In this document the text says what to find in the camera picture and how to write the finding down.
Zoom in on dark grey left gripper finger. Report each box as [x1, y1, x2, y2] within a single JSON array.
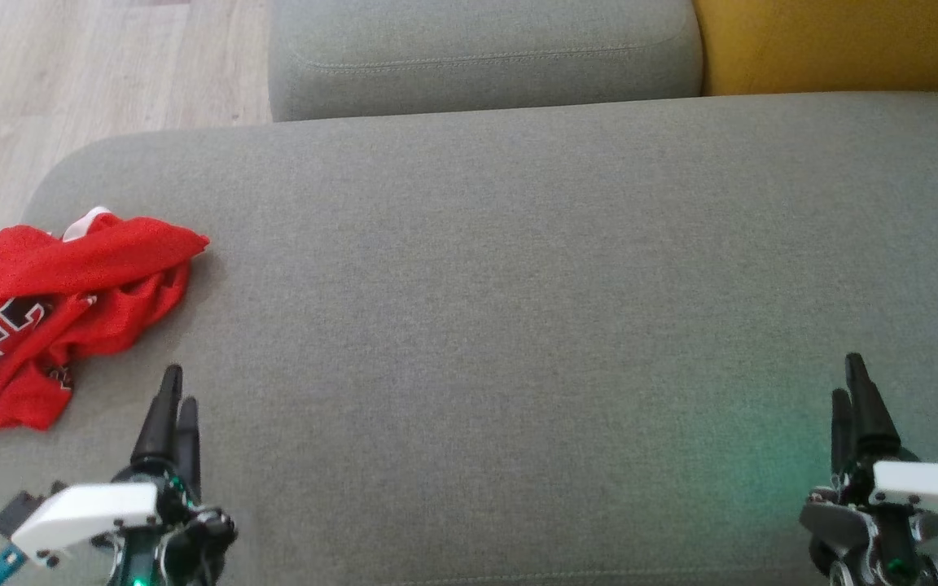
[[175, 397, 201, 499], [131, 365, 183, 481]]

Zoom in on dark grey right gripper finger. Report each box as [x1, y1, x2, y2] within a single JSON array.
[[831, 389, 857, 481], [845, 352, 901, 469]]

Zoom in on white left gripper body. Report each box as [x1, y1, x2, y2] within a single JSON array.
[[11, 470, 238, 586]]

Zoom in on red jersey with numbers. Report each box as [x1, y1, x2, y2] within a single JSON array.
[[0, 269, 193, 432]]

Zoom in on yellow sofa backrest cushion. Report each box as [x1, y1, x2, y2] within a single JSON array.
[[691, 0, 938, 97]]

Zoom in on grey sofa seat cushion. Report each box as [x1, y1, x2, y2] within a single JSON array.
[[268, 0, 704, 123]]

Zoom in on large grey sofa chaise cushion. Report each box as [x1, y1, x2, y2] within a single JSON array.
[[0, 91, 938, 586]]

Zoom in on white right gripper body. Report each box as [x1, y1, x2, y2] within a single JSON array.
[[799, 460, 938, 586]]

